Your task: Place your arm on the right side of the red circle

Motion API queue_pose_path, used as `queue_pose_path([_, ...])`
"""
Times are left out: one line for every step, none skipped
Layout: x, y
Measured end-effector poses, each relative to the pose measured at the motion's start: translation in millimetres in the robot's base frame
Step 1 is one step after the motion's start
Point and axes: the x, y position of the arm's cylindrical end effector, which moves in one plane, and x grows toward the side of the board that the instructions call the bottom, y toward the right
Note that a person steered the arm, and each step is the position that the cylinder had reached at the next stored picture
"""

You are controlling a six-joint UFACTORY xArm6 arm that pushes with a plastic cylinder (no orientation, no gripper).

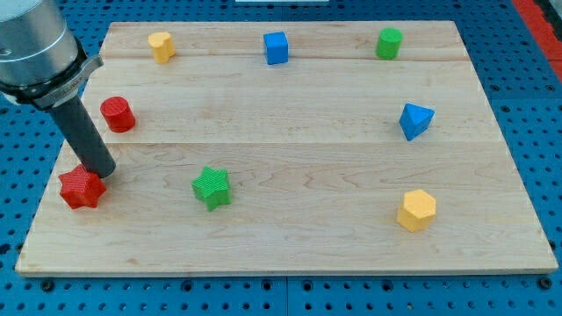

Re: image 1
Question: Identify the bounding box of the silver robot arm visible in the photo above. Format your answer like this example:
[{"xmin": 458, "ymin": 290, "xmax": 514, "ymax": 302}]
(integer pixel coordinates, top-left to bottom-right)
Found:
[{"xmin": 1, "ymin": 0, "xmax": 104, "ymax": 110}]

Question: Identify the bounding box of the light wooden board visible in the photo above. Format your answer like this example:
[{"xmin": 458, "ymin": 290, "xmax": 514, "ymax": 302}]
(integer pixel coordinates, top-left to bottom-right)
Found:
[{"xmin": 15, "ymin": 21, "xmax": 558, "ymax": 277}]

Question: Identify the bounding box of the green star block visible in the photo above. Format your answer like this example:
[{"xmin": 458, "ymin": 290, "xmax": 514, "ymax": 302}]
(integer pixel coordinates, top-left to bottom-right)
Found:
[{"xmin": 191, "ymin": 166, "xmax": 231, "ymax": 212}]

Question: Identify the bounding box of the blue cube block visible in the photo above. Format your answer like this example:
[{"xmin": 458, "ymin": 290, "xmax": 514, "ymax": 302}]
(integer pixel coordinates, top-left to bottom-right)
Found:
[{"xmin": 263, "ymin": 32, "xmax": 289, "ymax": 65}]

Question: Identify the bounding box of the blue triangular prism block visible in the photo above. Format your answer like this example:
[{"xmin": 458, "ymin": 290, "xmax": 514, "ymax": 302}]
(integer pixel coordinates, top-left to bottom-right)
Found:
[{"xmin": 399, "ymin": 104, "xmax": 435, "ymax": 141}]

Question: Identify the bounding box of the yellow hexagon block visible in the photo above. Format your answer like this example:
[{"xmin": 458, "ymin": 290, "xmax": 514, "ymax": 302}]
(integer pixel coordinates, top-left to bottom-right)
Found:
[{"xmin": 396, "ymin": 190, "xmax": 436, "ymax": 232}]

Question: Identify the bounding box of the green cylinder block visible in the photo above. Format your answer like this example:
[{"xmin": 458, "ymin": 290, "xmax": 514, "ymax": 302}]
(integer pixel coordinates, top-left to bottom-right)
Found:
[{"xmin": 375, "ymin": 27, "xmax": 403, "ymax": 60}]

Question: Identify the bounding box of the yellow heart block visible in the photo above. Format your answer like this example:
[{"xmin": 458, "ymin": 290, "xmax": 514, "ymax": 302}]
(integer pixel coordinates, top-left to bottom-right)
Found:
[{"xmin": 148, "ymin": 32, "xmax": 176, "ymax": 64}]

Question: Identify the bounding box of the red cylinder block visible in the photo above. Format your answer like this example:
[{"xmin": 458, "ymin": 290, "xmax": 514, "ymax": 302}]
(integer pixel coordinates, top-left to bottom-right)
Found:
[{"xmin": 100, "ymin": 97, "xmax": 136, "ymax": 133}]

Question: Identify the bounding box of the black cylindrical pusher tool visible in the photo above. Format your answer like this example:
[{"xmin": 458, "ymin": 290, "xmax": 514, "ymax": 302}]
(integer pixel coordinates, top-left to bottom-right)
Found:
[{"xmin": 47, "ymin": 96, "xmax": 116, "ymax": 178}]

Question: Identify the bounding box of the red star block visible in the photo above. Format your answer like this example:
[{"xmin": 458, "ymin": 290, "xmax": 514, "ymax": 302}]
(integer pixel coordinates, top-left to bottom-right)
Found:
[{"xmin": 59, "ymin": 164, "xmax": 106, "ymax": 209}]

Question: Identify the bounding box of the red strip at corner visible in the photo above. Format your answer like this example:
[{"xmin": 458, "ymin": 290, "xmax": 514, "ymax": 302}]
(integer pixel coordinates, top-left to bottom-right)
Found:
[{"xmin": 512, "ymin": 0, "xmax": 561, "ymax": 79}]

